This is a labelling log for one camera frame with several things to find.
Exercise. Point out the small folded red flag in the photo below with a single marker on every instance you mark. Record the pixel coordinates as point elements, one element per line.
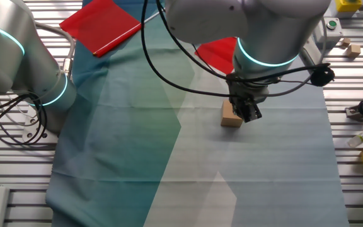
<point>219,53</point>

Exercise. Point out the white green-button box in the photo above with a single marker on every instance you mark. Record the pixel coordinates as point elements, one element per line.
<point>326,34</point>

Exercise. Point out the wooden block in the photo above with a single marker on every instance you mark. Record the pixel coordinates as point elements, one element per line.
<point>227,117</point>

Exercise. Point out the large red flag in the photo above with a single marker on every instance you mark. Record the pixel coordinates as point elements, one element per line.
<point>99,25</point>

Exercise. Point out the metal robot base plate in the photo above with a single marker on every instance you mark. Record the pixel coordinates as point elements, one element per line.
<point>31,132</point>

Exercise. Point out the tiny wooden cube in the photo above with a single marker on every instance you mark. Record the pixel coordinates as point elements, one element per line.
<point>346,42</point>

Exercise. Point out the small wooden cube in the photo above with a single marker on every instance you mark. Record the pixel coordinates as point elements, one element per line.
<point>353,51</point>

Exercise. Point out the teal and white tablecloth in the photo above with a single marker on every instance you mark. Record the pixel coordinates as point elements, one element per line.
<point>121,142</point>

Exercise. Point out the yellow emergency stop box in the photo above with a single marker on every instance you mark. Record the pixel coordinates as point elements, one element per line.
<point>348,4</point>

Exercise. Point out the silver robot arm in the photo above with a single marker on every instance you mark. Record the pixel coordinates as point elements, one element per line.
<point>263,31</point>

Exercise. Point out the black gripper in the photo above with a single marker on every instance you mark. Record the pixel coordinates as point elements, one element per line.
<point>247,93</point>

